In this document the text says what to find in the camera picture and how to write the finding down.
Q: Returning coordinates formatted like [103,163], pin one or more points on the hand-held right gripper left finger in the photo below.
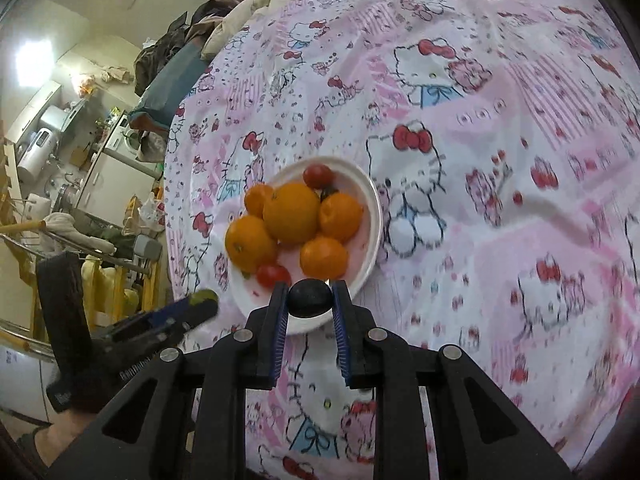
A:
[280,332]

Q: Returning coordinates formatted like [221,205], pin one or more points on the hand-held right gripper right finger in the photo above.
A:
[343,332]

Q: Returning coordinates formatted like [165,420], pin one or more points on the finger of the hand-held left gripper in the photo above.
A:
[170,310]
[185,322]

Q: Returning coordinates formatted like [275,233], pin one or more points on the dark purple grape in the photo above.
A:
[310,300]

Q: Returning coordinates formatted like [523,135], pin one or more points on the red cherry tomato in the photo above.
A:
[273,275]
[318,175]

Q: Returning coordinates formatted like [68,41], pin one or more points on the medium orange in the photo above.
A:
[341,216]
[324,258]
[250,242]

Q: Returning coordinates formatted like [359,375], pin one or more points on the white pink plate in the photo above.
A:
[362,245]

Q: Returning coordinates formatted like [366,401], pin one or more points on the large orange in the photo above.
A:
[291,211]

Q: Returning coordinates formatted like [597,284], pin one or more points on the small orange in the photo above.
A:
[257,199]

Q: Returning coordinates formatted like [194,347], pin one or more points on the person's left forearm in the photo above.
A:
[55,442]

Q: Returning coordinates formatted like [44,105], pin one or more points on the yellow wooden rack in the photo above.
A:
[112,280]

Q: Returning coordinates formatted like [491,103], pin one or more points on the mop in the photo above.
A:
[65,227]

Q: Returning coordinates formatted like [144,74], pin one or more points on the white washing machine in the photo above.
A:
[127,141]

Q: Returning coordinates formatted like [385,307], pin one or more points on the white kitchen appliance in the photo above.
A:
[36,155]

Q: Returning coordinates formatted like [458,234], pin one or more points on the pink cartoon printed blanket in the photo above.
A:
[500,210]

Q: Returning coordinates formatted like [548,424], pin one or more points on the blue pillow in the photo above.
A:
[165,87]

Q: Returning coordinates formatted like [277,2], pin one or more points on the pile of clothes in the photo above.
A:
[170,45]

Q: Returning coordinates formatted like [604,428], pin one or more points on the cream duvet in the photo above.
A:
[240,15]

